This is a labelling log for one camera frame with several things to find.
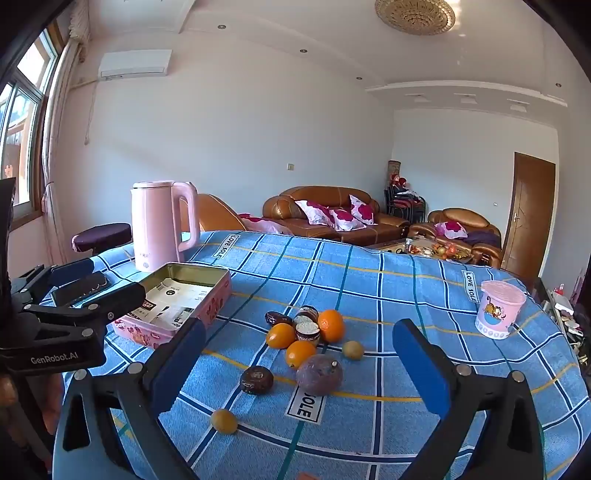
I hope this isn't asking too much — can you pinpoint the pink metal tin box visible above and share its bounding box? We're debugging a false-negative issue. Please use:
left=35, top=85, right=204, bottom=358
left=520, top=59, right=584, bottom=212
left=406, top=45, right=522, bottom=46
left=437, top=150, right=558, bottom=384
left=112, top=262, right=232, bottom=344

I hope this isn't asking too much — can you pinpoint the brown leather chaise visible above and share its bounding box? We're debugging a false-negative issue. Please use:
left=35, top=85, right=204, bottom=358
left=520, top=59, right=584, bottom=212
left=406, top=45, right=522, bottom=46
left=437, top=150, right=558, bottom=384
left=180, top=194, right=247, bottom=234

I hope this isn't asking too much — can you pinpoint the purple cushioned stool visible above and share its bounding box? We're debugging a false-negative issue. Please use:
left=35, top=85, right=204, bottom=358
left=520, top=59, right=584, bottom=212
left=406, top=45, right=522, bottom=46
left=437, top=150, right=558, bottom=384
left=71, top=223, right=133, bottom=254

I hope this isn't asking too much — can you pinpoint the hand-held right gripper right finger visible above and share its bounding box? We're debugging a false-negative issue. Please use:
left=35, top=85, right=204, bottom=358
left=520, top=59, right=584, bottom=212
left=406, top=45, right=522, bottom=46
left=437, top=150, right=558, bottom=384
left=392, top=318, right=546, bottom=480

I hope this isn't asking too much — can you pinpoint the purple passion fruit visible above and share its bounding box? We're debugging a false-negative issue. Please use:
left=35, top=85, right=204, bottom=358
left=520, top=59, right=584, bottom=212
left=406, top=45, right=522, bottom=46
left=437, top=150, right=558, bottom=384
left=295, top=353, right=344, bottom=397

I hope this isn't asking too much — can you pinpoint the brown leather armchair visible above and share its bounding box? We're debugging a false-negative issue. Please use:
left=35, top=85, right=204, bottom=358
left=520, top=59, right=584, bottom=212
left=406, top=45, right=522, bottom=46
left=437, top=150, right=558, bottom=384
left=410, top=208, right=503, bottom=268

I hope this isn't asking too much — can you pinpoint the dark fruit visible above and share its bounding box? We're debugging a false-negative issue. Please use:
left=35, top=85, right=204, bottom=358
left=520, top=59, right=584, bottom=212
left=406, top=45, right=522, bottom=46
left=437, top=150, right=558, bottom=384
left=239, top=366, right=274, bottom=395

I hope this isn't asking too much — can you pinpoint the large round orange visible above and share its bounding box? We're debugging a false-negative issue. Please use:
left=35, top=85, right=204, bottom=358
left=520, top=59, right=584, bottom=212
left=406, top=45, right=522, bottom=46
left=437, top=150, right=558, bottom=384
left=318, top=309, right=345, bottom=343

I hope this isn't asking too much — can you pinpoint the printed paper leaflet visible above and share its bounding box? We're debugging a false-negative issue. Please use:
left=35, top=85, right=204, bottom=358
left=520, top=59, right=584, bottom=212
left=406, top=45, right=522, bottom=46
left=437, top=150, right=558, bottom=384
left=122, top=278, right=218, bottom=330

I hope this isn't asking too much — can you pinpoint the white wall air conditioner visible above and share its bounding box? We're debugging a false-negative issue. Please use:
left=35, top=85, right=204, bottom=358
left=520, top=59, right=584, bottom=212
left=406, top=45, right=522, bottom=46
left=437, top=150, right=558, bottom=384
left=98, top=50, right=172, bottom=82

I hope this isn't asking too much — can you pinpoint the stack of dark chairs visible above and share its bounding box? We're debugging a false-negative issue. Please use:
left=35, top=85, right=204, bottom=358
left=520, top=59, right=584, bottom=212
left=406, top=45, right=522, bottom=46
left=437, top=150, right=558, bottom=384
left=384, top=187, right=426, bottom=224

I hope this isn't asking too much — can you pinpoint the cluttered coffee table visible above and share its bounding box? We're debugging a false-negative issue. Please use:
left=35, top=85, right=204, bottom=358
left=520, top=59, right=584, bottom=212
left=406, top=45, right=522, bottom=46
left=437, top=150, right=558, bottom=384
left=369, top=235, right=476, bottom=264

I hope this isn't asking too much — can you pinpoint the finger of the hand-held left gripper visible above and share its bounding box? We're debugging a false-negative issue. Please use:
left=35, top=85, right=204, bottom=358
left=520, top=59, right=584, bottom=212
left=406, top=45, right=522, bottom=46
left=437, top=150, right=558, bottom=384
left=11, top=258, right=96, bottom=308
left=23, top=282, right=147, bottom=331

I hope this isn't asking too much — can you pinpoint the pale curtain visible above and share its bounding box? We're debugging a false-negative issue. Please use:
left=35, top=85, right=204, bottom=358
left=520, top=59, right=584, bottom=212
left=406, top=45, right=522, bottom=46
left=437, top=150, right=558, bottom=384
left=41, top=0, right=93, bottom=264

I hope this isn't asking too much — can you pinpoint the purple blanket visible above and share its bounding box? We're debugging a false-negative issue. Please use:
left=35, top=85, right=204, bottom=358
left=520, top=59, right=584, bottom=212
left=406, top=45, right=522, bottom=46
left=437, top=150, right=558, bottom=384
left=464, top=231, right=502, bottom=248

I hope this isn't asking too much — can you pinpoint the pink cloth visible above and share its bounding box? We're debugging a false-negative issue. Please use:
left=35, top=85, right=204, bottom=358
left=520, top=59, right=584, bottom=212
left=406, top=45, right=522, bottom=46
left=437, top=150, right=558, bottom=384
left=238, top=213, right=289, bottom=234

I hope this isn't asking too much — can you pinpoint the brown leather sofa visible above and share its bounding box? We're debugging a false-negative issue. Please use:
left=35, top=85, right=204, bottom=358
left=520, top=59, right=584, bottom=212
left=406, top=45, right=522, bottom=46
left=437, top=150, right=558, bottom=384
left=262, top=186, right=411, bottom=244

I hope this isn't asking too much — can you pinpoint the window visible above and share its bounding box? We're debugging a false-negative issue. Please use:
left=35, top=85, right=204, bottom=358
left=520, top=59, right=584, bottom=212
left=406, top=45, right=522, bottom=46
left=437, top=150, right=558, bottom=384
left=0, top=28, right=61, bottom=217

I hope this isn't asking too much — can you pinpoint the golden ceiling lamp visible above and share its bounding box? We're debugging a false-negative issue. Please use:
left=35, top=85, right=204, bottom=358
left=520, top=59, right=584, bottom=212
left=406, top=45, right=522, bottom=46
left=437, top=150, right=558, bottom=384
left=375, top=0, right=456, bottom=36

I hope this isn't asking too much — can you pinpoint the white magenta floral pillow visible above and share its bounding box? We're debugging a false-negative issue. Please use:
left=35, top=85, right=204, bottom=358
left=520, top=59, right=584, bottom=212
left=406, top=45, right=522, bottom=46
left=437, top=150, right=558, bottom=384
left=436, top=220, right=468, bottom=239
left=294, top=200, right=335, bottom=225
left=323, top=208, right=368, bottom=232
left=348, top=195, right=378, bottom=225

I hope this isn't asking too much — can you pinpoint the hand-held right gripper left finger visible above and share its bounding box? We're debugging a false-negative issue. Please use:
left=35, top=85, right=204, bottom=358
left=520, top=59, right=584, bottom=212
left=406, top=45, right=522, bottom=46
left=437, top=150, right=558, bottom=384
left=53, top=318, right=208, bottom=480

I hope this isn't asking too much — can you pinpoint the blue plaid tablecloth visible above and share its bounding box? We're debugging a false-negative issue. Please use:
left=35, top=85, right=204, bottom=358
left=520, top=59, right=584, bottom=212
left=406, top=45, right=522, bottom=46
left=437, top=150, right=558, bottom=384
left=39, top=230, right=591, bottom=480

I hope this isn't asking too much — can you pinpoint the chocolate cake with pale base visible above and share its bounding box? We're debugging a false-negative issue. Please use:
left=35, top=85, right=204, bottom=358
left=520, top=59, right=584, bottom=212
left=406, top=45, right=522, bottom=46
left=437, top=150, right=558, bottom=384
left=295, top=322, right=321, bottom=348

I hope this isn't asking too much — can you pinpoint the small yellow fruit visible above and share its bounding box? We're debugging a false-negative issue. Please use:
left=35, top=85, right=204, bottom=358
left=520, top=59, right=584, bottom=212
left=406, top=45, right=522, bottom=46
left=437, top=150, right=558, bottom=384
left=211, top=409, right=238, bottom=435

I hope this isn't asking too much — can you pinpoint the pink electric kettle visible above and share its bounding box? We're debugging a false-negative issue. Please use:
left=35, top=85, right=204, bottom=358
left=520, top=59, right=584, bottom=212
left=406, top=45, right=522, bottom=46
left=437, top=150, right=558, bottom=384
left=130, top=181, right=201, bottom=273

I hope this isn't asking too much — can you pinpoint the small oval orange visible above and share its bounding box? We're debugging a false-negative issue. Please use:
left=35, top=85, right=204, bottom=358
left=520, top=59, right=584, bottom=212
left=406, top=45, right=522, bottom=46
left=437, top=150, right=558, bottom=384
left=285, top=340, right=317, bottom=369
left=265, top=323, right=297, bottom=350

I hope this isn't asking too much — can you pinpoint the pink cartoon cup with lid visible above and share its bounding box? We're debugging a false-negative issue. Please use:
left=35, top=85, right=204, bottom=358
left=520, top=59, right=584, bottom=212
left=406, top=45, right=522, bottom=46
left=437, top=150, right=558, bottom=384
left=475, top=280, right=527, bottom=340

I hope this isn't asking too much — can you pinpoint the brown wooden door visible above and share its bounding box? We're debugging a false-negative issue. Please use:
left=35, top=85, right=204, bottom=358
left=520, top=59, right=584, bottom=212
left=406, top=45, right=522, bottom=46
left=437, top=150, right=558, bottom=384
left=501, top=151, right=556, bottom=280

